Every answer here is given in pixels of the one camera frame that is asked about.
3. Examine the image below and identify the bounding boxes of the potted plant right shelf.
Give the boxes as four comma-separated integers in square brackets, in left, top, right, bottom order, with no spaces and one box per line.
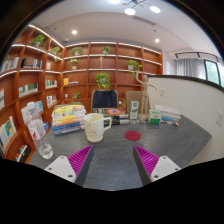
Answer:
[128,60,142,77]

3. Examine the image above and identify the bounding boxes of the potted plant shelf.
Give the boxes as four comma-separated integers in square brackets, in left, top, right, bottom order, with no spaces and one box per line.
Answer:
[95,72,110,89]
[128,60,142,77]

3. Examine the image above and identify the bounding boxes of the book with orange cover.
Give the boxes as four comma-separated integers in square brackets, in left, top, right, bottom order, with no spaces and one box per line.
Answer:
[92,107,126,118]

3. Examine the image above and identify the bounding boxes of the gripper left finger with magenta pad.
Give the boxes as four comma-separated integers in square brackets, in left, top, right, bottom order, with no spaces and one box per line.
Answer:
[45,145,94,186]

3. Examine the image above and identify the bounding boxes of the stack of colourful books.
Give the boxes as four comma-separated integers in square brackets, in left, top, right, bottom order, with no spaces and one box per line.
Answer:
[52,103,86,135]

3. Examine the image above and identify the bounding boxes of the potted plant upper left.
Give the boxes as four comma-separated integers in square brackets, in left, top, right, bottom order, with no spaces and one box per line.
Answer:
[31,35,46,49]

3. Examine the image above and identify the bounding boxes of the black office chair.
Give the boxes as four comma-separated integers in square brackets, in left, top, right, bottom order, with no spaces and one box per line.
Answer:
[91,89,118,109]

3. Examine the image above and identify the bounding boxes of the cream ceramic mug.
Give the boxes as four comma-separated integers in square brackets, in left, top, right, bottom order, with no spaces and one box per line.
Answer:
[84,113,112,142]

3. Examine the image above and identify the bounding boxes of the potted plant centre shelf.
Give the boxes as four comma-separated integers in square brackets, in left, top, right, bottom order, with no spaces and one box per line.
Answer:
[95,72,110,89]

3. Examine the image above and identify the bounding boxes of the grey window curtain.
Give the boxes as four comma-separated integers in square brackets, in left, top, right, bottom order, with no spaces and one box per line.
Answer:
[176,58,206,80]

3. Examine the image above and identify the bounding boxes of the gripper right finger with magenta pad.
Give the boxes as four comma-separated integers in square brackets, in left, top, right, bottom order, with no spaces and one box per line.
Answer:
[133,145,180,185]

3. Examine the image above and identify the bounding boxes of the wooden bookshelf wall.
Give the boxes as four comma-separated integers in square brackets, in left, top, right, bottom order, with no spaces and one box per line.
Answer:
[0,25,162,160]

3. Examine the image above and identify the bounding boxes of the ceiling chandelier lamp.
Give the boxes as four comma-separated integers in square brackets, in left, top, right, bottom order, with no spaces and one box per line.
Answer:
[107,0,162,16]

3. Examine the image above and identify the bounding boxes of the stack of white books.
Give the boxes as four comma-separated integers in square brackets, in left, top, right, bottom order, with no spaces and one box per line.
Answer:
[155,104,181,121]

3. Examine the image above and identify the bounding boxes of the wooden artist mannequin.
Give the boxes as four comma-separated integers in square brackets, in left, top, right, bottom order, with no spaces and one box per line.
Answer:
[136,75,157,120]

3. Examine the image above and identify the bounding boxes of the small green white box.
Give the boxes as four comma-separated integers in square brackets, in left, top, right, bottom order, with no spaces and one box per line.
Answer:
[148,110,161,124]

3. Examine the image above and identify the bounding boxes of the clear plastic water bottle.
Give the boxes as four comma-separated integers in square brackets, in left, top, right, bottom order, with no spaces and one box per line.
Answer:
[27,102,53,159]

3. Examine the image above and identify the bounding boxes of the green and white carton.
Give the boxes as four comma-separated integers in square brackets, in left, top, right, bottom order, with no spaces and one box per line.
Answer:
[129,101,139,119]

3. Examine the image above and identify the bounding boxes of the red round coaster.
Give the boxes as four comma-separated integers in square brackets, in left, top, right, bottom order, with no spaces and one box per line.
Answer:
[124,131,141,141]

